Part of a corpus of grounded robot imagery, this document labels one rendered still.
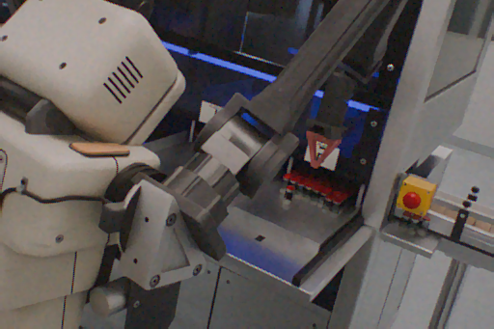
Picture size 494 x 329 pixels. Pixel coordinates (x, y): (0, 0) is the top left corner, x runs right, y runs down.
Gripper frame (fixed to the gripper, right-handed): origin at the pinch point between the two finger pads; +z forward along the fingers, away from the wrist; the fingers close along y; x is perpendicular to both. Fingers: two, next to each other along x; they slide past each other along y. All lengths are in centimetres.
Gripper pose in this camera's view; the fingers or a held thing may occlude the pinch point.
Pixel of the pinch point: (315, 163)
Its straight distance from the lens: 125.5
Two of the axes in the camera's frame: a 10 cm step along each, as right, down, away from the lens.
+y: 4.4, -0.4, 9.0
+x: -8.6, -3.2, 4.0
